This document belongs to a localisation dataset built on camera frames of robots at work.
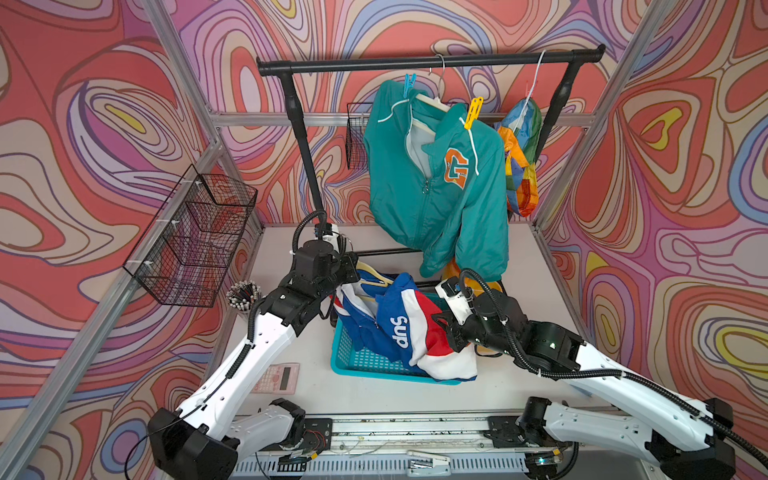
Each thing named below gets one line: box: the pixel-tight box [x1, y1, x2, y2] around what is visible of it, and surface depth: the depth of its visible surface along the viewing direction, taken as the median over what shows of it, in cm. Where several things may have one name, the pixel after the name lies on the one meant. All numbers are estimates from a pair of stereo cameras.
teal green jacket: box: [363, 80, 509, 282], surface depth 68 cm
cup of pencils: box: [226, 280, 261, 314], surface depth 83 cm
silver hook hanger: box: [416, 53, 450, 112], surface depth 60 cm
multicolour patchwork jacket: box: [496, 97, 543, 217], surface depth 71 cm
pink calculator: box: [252, 362, 300, 395], surface depth 83 cm
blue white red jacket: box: [332, 270, 478, 381], surface depth 72 cm
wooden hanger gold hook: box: [356, 260, 394, 288], surface depth 73 cm
